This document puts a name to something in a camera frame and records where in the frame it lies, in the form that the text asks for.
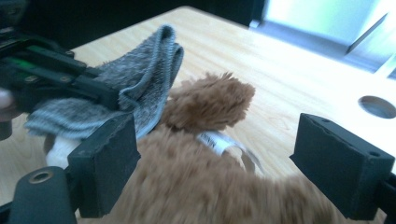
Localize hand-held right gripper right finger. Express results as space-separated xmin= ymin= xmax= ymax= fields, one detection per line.
xmin=289 ymin=112 xmax=396 ymax=221

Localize brown teddy bear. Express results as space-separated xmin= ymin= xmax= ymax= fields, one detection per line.
xmin=46 ymin=72 xmax=354 ymax=224

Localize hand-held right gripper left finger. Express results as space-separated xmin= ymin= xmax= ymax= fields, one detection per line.
xmin=66 ymin=113 xmax=142 ymax=219

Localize white metal frame desk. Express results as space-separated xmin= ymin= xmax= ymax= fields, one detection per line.
xmin=345 ymin=11 xmax=396 ymax=79

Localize round table cable grommet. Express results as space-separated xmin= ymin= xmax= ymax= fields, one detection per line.
xmin=357 ymin=94 xmax=396 ymax=120

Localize dark curtain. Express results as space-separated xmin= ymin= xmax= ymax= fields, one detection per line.
xmin=0 ymin=0 xmax=266 ymax=52

